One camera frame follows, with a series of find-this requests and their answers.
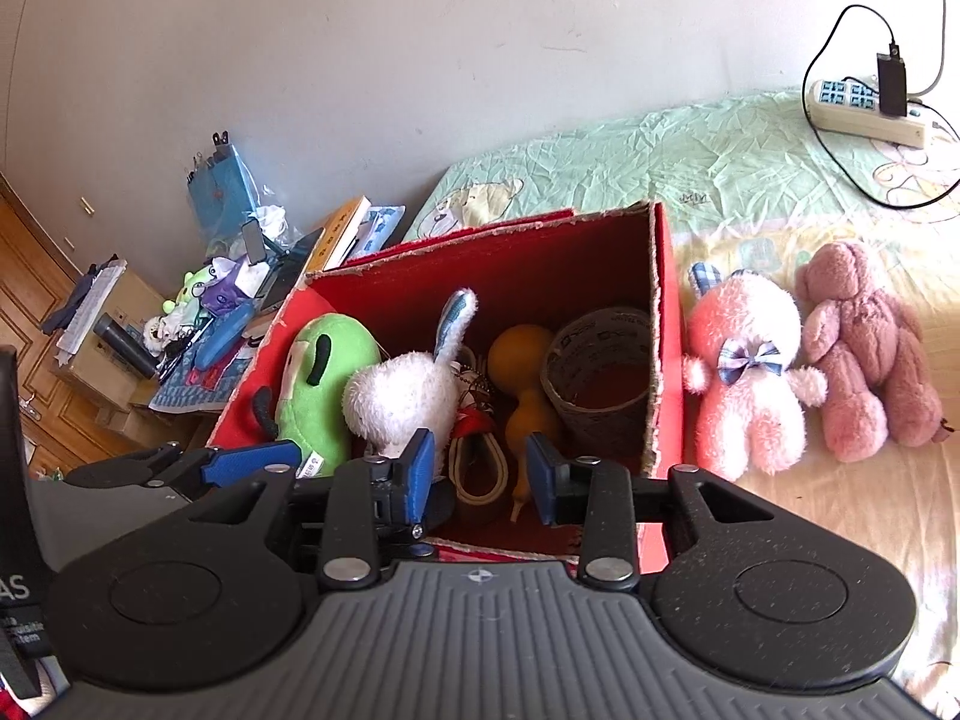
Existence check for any blue pencil case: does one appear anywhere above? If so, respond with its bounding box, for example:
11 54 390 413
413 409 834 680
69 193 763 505
194 301 256 372

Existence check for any white power strip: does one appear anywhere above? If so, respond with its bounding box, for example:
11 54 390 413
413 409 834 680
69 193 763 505
805 80 929 148

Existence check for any black cable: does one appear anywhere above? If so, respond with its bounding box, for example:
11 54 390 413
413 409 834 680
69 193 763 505
800 1 960 212

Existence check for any black thermos bottle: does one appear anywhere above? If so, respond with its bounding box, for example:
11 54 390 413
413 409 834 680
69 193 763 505
93 314 158 379

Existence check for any green cartoon bed sheet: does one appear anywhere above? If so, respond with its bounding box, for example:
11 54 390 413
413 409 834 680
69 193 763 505
405 91 958 241

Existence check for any beige coiled rope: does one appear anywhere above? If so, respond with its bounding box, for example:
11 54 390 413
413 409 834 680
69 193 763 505
447 346 513 508

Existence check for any black charger plug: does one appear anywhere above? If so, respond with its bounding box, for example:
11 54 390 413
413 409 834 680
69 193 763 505
877 41 908 117

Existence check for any cardboard box on floor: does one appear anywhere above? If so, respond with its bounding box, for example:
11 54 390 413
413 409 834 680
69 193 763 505
52 260 164 411

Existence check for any white cable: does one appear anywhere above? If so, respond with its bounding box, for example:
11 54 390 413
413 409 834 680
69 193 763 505
903 0 949 101

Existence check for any wooden wardrobe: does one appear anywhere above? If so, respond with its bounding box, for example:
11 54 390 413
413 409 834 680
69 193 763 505
2 185 137 473

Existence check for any brown woven basket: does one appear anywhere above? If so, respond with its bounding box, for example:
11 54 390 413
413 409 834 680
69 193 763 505
540 307 652 458

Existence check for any mauve bear plush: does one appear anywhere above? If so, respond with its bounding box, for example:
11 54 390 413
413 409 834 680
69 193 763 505
796 241 953 463

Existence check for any pink white bear plush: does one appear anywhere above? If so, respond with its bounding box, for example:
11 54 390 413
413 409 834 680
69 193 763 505
682 262 828 481

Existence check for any blue patterned cloth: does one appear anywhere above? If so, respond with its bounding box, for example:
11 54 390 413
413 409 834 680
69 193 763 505
148 341 256 415

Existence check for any purple tissue pack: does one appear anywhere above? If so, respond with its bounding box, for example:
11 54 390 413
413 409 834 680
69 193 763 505
199 257 270 316

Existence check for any blue patterned book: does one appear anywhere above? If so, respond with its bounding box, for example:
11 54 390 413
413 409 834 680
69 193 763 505
348 205 405 260

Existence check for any white bunny plush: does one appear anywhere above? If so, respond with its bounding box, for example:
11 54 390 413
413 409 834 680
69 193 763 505
342 288 478 478

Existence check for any small green frog toy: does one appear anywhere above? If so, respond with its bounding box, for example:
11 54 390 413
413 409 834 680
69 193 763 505
161 265 215 314

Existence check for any green plush toy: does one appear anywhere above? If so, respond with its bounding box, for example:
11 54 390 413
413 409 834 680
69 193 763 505
252 312 381 478

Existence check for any red cardboard box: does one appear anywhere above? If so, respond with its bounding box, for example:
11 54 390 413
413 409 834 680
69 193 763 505
206 200 687 579

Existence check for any yellow book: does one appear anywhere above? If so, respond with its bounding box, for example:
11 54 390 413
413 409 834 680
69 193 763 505
304 195 371 277

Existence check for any orange gourd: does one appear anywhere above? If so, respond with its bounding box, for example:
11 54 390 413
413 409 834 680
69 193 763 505
487 323 562 523

